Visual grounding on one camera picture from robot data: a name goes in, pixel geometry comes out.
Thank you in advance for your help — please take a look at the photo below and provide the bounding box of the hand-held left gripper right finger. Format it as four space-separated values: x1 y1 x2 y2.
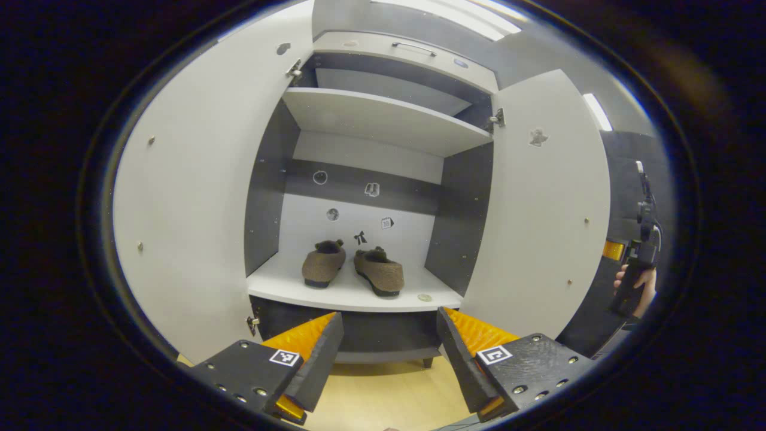
436 306 599 423

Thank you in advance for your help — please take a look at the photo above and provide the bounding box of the brown fuzzy shoe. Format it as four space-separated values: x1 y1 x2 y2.
353 247 405 298
301 239 346 289

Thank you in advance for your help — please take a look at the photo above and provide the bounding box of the grey shoe cabinet door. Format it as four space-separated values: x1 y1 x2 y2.
113 0 315 365
460 69 611 340

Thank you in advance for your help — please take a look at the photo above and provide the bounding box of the grey cabinet shelf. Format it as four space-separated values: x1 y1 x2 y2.
281 88 494 157
247 254 464 313

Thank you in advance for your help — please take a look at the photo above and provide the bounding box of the dark drawer handle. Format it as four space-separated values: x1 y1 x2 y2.
391 41 438 58

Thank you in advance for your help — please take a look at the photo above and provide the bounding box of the ceiling light panel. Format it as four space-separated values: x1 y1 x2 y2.
583 92 613 132
371 0 522 41

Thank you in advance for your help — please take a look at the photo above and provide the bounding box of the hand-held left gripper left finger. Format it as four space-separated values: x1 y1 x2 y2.
190 311 345 426

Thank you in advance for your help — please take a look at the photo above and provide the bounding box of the grey shoe cabinet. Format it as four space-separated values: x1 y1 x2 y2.
242 30 500 369

